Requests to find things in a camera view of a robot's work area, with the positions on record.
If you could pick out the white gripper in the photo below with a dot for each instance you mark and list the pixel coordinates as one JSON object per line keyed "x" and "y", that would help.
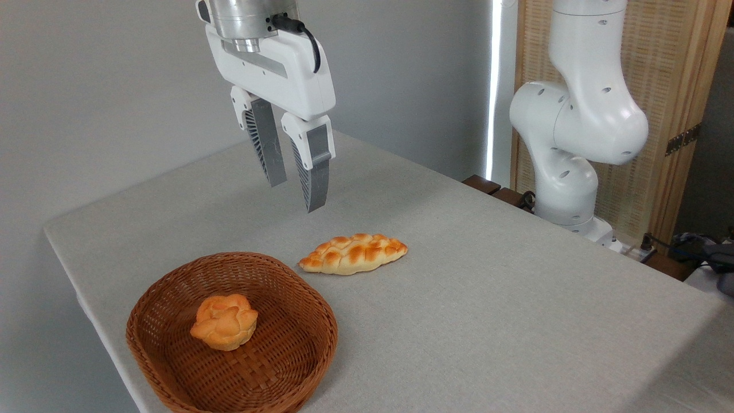
{"x": 298, "y": 74}

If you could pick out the round flower-shaped bread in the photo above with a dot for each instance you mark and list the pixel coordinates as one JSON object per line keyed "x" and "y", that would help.
{"x": 225, "y": 322}

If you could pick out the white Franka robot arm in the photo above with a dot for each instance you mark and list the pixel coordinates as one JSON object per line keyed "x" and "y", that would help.
{"x": 585, "y": 115}

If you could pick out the long braided bread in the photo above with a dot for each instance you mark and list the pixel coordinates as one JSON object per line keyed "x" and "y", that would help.
{"x": 352, "y": 254}

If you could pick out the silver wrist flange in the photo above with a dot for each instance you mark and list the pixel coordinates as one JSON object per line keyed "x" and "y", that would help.
{"x": 241, "y": 20}

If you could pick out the brown wooden block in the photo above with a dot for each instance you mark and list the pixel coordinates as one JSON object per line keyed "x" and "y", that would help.
{"x": 481, "y": 184}
{"x": 507, "y": 197}
{"x": 668, "y": 267}

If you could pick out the brown wicker basket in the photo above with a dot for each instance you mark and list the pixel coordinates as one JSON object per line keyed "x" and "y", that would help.
{"x": 275, "y": 355}

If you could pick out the grey tablecloth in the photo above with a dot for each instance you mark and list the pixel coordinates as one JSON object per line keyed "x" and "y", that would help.
{"x": 487, "y": 321}

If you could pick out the dark metal screen hinge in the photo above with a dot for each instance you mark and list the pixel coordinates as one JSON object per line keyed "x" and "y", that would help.
{"x": 682, "y": 139}

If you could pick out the dark grey device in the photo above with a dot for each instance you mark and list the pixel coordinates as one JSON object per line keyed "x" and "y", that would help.
{"x": 723, "y": 267}

